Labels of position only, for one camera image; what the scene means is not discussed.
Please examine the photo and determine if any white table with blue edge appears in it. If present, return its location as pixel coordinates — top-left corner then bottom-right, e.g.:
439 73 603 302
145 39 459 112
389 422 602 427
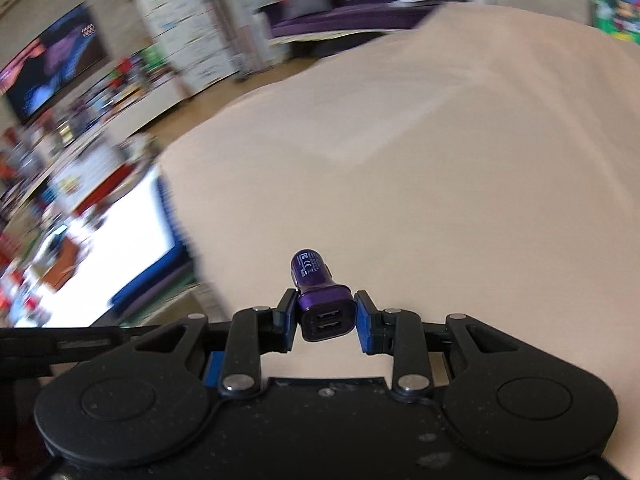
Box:
0 167 193 328

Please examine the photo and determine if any white television stand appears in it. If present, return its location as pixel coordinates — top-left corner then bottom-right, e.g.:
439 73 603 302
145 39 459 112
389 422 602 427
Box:
100 77 193 136

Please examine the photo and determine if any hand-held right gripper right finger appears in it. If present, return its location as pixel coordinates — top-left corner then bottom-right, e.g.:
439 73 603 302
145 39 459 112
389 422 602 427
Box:
354 290 521 397

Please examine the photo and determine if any white patterned cabinet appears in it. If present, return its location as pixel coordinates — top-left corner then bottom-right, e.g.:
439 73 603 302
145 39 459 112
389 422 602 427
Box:
134 0 238 98

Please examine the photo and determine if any purple car charger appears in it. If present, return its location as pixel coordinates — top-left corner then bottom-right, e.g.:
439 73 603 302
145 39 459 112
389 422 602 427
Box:
290 248 358 344

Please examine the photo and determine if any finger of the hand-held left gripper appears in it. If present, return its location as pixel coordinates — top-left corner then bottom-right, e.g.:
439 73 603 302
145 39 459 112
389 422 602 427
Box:
202 351 225 390

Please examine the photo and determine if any colourful poster box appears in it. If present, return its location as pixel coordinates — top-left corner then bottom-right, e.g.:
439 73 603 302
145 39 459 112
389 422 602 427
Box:
590 0 640 43

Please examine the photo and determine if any purple sofa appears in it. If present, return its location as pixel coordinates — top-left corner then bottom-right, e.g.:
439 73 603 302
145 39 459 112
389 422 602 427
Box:
267 0 446 41

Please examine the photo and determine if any television screen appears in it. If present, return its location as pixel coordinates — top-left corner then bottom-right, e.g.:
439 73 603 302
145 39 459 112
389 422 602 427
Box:
0 2 110 122

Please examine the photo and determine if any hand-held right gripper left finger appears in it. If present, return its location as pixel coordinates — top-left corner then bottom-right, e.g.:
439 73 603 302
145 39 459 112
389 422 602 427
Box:
120 288 297 400

